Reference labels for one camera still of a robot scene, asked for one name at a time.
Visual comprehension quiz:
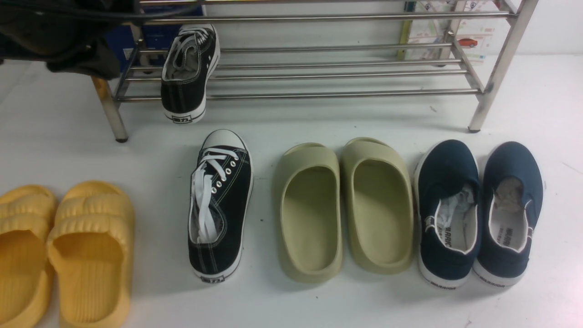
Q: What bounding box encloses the black canvas sneaker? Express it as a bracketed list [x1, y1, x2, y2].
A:
[187, 129, 254, 284]
[161, 24, 220, 124]

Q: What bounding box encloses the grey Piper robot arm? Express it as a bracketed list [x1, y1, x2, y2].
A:
[0, 5, 121, 80]

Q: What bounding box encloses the stainless steel shoe rack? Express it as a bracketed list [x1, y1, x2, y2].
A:
[92, 0, 539, 143]

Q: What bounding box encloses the blue box behind rack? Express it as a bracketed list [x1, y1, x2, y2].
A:
[106, 5, 186, 72]

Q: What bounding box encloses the left beige foam slipper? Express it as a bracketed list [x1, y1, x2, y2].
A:
[271, 143, 343, 284]

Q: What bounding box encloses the beige foam slipper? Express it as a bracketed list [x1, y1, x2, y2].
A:
[271, 143, 343, 284]
[341, 137, 414, 275]

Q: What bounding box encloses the right beige foam slipper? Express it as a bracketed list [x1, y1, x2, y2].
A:
[341, 137, 414, 275]

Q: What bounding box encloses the left navy slip-on shoe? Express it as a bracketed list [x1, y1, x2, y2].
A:
[413, 139, 483, 291]

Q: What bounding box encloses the navy slip-on shoe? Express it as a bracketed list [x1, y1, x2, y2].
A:
[473, 141, 545, 288]
[413, 139, 483, 291]

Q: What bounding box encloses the right yellow foam slide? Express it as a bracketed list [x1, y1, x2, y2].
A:
[46, 180, 135, 328]

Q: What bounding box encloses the yellow foam slide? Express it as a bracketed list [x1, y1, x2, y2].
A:
[0, 185, 58, 328]
[46, 180, 135, 328]

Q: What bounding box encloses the right navy slip-on shoe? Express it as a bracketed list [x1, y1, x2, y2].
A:
[473, 141, 545, 288]

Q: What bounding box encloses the colourful printed poster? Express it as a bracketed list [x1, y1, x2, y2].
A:
[399, 0, 501, 65]

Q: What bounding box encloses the left yellow foam slide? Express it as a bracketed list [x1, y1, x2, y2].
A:
[0, 185, 58, 328]

